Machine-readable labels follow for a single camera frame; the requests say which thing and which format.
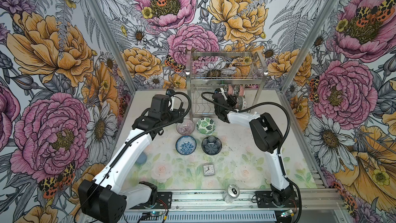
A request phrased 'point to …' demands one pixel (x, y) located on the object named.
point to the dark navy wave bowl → (211, 145)
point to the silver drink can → (232, 192)
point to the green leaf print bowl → (205, 125)
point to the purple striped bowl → (186, 127)
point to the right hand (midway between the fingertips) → (236, 99)
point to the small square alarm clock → (209, 169)
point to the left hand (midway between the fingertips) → (173, 114)
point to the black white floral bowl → (236, 90)
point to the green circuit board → (155, 213)
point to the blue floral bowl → (185, 145)
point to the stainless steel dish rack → (244, 72)
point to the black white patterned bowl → (239, 103)
